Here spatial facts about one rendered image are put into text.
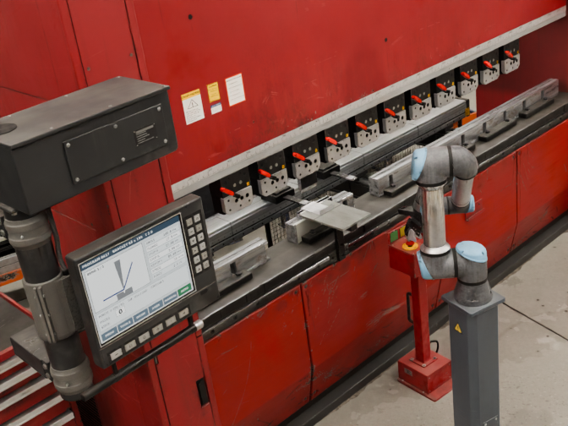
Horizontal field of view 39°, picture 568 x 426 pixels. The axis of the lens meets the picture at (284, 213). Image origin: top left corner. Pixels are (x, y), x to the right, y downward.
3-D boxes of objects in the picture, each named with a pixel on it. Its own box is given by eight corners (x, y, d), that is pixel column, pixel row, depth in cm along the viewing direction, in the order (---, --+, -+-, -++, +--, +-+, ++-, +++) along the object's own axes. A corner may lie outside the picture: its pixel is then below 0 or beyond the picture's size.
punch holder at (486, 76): (483, 85, 428) (483, 55, 421) (470, 84, 434) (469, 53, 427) (499, 77, 437) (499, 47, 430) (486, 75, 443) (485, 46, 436)
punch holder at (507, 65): (505, 74, 440) (504, 45, 433) (491, 73, 446) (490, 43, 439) (520, 67, 449) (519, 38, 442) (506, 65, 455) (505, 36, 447)
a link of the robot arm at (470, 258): (490, 281, 311) (489, 251, 305) (455, 284, 313) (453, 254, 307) (485, 266, 322) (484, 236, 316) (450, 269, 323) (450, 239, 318)
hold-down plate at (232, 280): (197, 311, 320) (195, 304, 318) (188, 306, 323) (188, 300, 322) (253, 278, 337) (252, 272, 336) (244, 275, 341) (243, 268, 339)
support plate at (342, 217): (342, 231, 339) (342, 229, 339) (299, 216, 358) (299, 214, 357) (371, 215, 350) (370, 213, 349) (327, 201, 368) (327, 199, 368)
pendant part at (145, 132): (88, 422, 231) (6, 146, 194) (44, 390, 247) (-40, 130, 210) (219, 335, 261) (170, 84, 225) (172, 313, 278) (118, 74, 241)
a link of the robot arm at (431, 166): (458, 283, 312) (452, 151, 290) (419, 286, 314) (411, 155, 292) (455, 269, 323) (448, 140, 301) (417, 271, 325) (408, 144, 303)
